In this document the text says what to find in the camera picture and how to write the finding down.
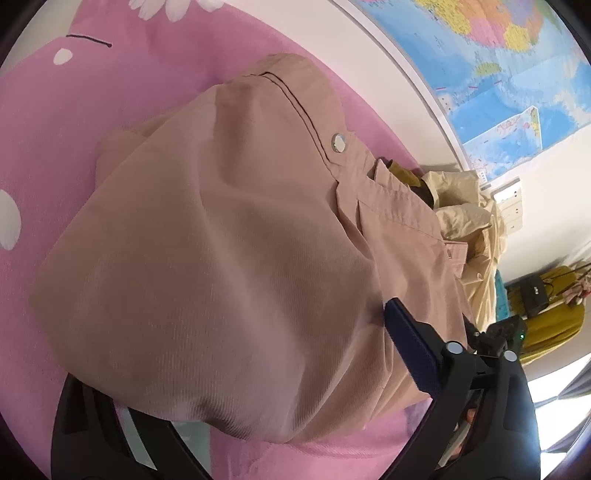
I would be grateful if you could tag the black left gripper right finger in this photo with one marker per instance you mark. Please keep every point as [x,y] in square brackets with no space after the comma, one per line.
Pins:
[481,423]

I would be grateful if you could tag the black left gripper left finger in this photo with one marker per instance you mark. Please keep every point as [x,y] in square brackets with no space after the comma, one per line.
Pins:
[88,441]

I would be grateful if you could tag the pink jacket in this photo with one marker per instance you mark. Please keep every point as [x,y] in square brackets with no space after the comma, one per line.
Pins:
[234,260]

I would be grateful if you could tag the mustard yellow hanging garment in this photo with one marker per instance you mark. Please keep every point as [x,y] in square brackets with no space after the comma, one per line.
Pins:
[560,322]

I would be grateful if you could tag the black handbag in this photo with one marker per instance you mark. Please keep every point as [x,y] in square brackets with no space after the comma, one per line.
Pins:
[534,296]

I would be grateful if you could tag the cream beige garment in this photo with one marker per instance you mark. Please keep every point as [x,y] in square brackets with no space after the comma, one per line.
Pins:
[471,222]

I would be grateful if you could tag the small inset map poster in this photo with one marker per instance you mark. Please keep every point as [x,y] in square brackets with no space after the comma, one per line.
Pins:
[508,144]

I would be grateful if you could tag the pink floral bed sheet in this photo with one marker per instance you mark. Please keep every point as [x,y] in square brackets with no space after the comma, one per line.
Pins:
[82,69]

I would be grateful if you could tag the white wall switch plate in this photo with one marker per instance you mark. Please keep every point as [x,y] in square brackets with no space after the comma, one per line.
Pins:
[509,202]

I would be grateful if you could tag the colourful wall map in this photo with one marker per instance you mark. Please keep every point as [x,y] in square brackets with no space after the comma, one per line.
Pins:
[487,61]

